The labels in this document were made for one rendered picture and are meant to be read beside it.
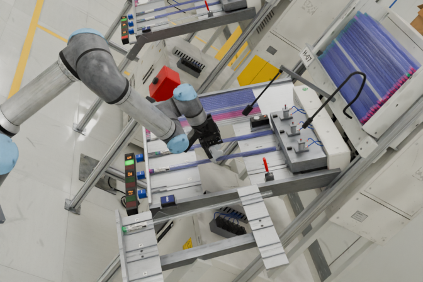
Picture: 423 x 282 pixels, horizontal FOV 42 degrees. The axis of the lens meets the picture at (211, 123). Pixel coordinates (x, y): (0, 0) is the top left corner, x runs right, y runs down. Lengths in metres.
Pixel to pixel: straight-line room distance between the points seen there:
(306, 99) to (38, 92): 1.11
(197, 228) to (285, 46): 1.48
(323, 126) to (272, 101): 0.38
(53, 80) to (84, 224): 1.31
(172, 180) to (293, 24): 1.55
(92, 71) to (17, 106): 0.30
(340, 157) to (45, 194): 1.56
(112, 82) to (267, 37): 1.84
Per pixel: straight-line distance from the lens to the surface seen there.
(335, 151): 2.03
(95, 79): 1.61
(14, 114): 1.80
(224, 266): 2.26
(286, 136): 2.14
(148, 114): 1.73
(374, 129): 1.97
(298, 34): 3.37
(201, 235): 2.27
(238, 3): 3.24
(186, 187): 2.06
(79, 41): 1.70
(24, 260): 2.59
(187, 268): 1.82
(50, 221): 2.81
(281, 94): 2.50
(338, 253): 4.05
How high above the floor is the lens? 1.82
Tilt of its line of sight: 23 degrees down
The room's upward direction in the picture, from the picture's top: 39 degrees clockwise
